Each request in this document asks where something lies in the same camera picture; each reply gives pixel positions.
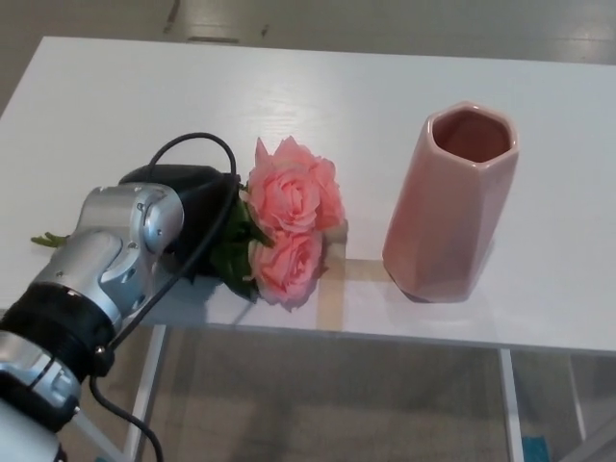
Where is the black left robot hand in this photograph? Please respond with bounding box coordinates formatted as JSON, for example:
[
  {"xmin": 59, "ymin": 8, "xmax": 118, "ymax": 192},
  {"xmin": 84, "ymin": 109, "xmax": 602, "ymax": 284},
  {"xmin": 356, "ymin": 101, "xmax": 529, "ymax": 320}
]
[{"xmin": 116, "ymin": 163, "xmax": 243, "ymax": 286}]

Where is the pink artificial rose bouquet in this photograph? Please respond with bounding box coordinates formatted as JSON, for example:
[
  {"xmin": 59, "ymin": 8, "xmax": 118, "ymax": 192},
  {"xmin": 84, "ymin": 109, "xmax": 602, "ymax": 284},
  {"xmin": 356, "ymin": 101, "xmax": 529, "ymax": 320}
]
[{"xmin": 30, "ymin": 136, "xmax": 347, "ymax": 314}]

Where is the pink faceted ceramic vase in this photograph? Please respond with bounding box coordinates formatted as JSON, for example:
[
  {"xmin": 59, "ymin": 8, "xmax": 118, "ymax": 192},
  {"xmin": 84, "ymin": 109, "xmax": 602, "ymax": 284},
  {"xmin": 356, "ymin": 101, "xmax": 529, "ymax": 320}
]
[{"xmin": 381, "ymin": 100, "xmax": 522, "ymax": 306}]

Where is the short beige tape strip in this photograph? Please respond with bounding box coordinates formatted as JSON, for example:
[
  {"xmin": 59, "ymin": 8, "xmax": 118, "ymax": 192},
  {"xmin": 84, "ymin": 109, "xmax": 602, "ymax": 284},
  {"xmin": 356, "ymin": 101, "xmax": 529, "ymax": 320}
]
[{"xmin": 336, "ymin": 258, "xmax": 388, "ymax": 281}]

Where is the white metal table leg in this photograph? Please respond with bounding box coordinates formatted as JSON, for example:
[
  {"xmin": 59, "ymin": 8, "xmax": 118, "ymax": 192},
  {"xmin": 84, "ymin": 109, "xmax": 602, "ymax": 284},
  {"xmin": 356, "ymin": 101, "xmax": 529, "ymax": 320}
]
[
  {"xmin": 120, "ymin": 323, "xmax": 168, "ymax": 462},
  {"xmin": 566, "ymin": 352, "xmax": 589, "ymax": 462},
  {"xmin": 498, "ymin": 347, "xmax": 525, "ymax": 462}
]

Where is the teal floor tape piece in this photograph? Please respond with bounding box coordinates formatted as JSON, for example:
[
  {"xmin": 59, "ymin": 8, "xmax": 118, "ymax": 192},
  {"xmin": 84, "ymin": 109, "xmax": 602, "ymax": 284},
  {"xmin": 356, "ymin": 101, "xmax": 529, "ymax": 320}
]
[{"xmin": 521, "ymin": 434, "xmax": 549, "ymax": 462}]

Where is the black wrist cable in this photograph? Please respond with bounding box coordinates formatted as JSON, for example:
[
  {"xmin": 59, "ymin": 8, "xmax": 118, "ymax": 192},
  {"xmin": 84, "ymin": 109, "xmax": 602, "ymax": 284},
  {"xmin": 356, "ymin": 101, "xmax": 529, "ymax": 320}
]
[{"xmin": 87, "ymin": 133, "xmax": 242, "ymax": 462}]

